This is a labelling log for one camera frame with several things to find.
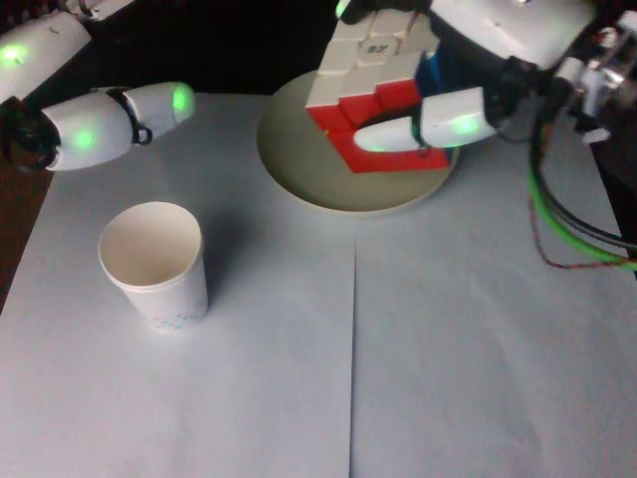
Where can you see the Rubik's cube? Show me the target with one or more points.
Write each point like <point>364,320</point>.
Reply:
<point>348,65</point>

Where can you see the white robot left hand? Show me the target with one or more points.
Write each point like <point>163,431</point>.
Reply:
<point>89,129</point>

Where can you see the round cream plate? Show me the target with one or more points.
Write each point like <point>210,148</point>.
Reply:
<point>298,169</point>

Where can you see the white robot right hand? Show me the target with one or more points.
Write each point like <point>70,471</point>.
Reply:
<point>522,25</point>

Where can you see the white paper cup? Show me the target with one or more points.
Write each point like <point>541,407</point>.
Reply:
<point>171,299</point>

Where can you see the white paper sheet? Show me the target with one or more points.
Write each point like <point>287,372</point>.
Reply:
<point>497,373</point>
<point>199,398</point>

